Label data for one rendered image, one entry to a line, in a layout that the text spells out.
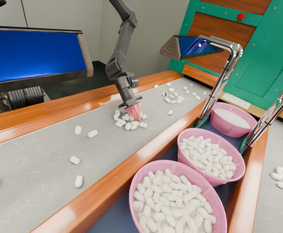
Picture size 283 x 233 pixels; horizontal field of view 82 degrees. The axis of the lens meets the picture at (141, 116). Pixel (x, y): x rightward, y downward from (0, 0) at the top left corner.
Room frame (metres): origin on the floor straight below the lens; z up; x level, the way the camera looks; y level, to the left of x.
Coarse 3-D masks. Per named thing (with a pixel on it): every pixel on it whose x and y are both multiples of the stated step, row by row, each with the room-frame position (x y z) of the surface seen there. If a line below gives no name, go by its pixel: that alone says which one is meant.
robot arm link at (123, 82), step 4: (124, 76) 0.66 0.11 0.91; (116, 80) 0.64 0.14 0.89; (120, 80) 0.64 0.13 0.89; (124, 80) 0.65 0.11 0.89; (128, 80) 0.69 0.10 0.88; (116, 84) 0.64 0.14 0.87; (120, 84) 0.63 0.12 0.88; (124, 84) 0.63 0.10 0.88; (128, 84) 0.65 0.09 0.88; (120, 88) 0.62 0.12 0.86
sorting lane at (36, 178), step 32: (160, 96) 0.92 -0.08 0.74; (192, 96) 1.05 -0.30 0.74; (64, 128) 0.44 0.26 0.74; (96, 128) 0.48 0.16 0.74; (160, 128) 0.60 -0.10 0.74; (0, 160) 0.25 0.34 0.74; (32, 160) 0.28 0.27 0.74; (64, 160) 0.30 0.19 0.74; (96, 160) 0.34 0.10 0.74; (0, 192) 0.18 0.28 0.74; (32, 192) 0.19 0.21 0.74; (64, 192) 0.21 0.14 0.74; (0, 224) 0.12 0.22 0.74; (32, 224) 0.13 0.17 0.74
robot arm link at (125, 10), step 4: (112, 0) 1.05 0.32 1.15; (116, 0) 1.05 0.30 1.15; (120, 0) 1.07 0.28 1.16; (112, 4) 1.06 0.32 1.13; (116, 4) 1.05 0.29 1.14; (120, 4) 1.06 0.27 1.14; (124, 4) 1.10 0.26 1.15; (116, 8) 1.06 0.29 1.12; (120, 8) 1.06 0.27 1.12; (124, 8) 1.06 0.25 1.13; (128, 8) 1.10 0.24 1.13; (120, 12) 1.07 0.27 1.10; (124, 12) 1.07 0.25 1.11; (128, 12) 1.07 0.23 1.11; (132, 12) 1.10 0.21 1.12; (120, 16) 1.08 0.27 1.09; (124, 16) 1.07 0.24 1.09; (128, 16) 1.07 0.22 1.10; (132, 16) 1.07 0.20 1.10; (124, 20) 1.11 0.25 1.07; (128, 20) 1.02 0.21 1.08
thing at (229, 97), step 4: (224, 96) 1.10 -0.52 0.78; (228, 96) 1.12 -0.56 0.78; (232, 96) 1.14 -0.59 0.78; (228, 100) 1.05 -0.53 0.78; (232, 100) 1.06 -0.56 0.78; (236, 100) 1.08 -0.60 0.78; (240, 100) 1.11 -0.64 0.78; (240, 104) 1.03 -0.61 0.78; (244, 104) 1.05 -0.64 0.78; (248, 104) 1.07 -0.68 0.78
